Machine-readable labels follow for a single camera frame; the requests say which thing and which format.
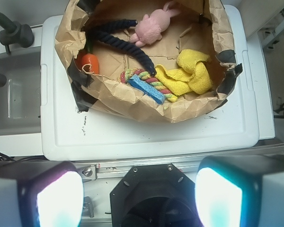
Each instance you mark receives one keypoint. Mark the yellow cloth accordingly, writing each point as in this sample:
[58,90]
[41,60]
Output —
[190,76]

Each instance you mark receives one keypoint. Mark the white plastic bin lid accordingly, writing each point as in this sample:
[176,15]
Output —
[68,134]

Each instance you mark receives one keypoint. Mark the brown paper bag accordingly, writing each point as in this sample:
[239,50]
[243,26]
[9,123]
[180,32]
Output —
[202,25]

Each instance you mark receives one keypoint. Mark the orange carrot toy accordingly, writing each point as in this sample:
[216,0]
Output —
[87,60]

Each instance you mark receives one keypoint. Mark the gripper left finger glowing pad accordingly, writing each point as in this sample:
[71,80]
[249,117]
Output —
[40,194]

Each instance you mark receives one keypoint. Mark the clear plastic bin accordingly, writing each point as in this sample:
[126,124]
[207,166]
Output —
[20,97]

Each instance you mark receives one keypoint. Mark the pink plush bunny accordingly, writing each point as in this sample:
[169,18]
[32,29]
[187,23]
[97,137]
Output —
[149,29]

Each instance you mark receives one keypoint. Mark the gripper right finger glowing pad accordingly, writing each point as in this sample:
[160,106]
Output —
[240,191]

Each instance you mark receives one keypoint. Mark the black octagonal mount plate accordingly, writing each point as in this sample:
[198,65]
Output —
[154,197]

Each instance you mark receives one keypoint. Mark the aluminium extrusion rail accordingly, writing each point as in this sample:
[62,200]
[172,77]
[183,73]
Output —
[93,170]

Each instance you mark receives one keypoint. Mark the blue sponge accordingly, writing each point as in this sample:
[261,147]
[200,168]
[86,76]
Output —
[146,88]

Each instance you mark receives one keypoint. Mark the multicolour braided rope toy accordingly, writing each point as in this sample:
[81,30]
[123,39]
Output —
[145,76]

